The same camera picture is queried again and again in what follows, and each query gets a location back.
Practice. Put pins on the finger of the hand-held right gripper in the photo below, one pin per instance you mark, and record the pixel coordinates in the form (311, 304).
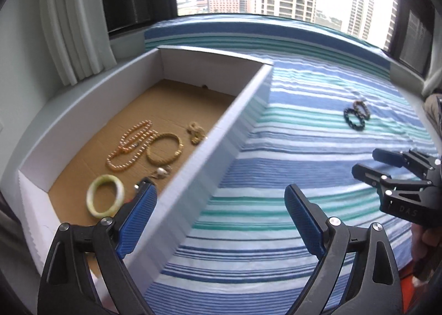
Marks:
(367, 173)
(388, 157)

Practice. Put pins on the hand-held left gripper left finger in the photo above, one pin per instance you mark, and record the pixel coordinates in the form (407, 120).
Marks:
(138, 218)

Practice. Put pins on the blue green striped bed sheet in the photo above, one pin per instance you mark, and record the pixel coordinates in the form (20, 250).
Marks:
(276, 149)

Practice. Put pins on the low red brick building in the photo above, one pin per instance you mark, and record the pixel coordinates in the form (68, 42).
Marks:
(224, 4)

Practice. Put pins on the person's brown clothing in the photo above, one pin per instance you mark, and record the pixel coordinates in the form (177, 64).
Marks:
(434, 109)

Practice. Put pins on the slim beige tower building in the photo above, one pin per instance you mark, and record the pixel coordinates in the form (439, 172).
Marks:
(361, 14)

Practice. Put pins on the white cardboard box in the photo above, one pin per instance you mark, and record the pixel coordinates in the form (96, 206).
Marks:
(224, 149)

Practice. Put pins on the white pleated curtain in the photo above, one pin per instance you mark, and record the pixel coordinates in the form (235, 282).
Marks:
(76, 24)

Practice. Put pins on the silver drop earring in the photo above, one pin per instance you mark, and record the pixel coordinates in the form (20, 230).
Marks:
(161, 172)

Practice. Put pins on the gold pendant charm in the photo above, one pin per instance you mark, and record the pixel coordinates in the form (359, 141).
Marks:
(196, 133)

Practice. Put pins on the person's right hand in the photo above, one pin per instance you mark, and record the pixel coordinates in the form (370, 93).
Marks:
(430, 237)

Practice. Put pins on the pale green jade bangle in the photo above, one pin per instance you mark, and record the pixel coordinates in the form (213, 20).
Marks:
(90, 197)

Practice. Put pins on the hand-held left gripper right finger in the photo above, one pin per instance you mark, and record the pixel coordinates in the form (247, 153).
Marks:
(304, 225)

